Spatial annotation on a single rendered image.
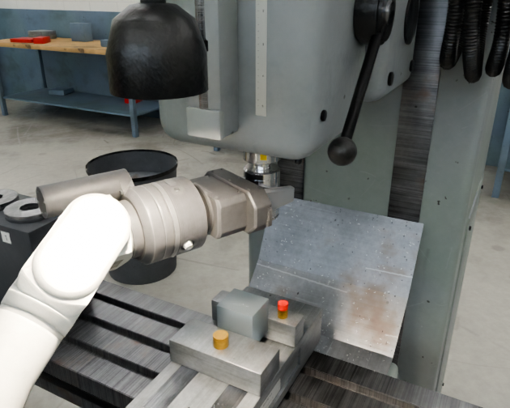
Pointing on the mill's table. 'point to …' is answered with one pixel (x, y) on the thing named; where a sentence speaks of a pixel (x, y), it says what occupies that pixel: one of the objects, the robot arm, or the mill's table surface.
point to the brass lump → (220, 339)
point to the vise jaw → (182, 350)
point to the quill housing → (286, 78)
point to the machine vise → (159, 386)
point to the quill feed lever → (370, 27)
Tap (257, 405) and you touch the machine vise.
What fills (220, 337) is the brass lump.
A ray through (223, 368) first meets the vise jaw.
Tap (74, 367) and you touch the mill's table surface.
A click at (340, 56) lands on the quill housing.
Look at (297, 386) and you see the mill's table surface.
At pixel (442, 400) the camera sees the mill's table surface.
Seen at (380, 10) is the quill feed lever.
